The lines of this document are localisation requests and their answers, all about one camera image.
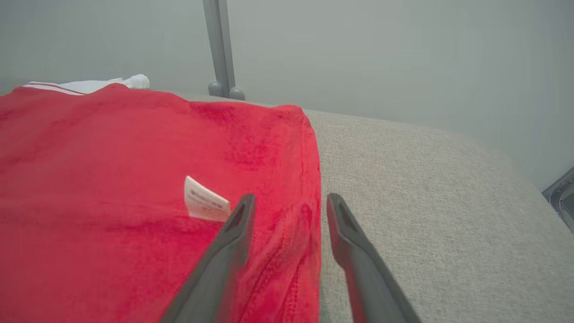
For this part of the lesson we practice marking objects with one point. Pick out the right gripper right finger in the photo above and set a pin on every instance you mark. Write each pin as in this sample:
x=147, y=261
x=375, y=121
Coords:
x=367, y=278

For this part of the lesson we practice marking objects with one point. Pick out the plain red garment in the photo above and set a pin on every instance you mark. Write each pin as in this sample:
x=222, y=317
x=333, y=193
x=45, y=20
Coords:
x=112, y=179

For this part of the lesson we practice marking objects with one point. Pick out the grey partition post with feet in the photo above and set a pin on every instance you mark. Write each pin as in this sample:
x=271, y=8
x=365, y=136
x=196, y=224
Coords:
x=219, y=45

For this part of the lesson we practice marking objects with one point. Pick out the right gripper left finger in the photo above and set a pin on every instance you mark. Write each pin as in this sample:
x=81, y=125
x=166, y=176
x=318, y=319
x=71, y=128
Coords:
x=219, y=264

